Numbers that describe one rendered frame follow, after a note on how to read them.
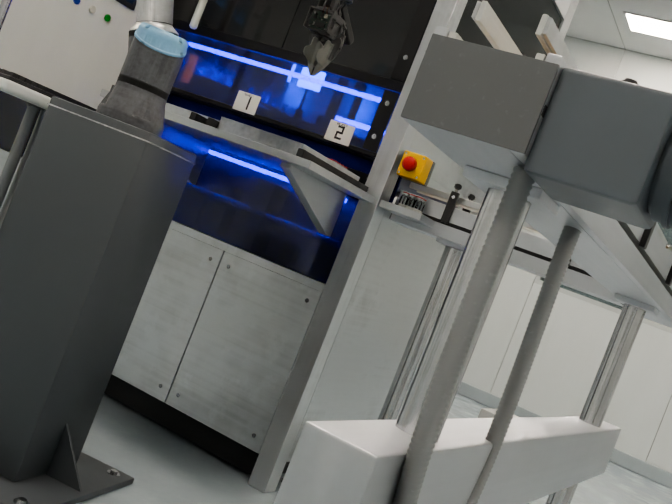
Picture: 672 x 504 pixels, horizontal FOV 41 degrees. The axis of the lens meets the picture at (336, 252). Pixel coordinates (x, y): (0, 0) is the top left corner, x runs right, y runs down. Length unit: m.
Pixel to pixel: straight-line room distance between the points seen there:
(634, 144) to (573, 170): 0.05
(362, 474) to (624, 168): 0.35
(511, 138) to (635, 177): 0.11
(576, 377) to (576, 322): 0.41
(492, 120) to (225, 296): 1.93
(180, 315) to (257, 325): 0.27
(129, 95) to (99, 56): 0.94
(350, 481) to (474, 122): 0.34
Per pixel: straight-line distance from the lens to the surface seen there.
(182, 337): 2.74
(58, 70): 2.86
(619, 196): 0.78
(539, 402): 7.00
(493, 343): 7.10
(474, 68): 0.83
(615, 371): 2.10
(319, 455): 0.83
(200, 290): 2.72
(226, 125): 2.32
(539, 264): 2.44
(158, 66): 2.01
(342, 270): 2.50
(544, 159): 0.80
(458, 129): 0.82
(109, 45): 2.95
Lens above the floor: 0.71
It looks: level
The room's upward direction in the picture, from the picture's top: 21 degrees clockwise
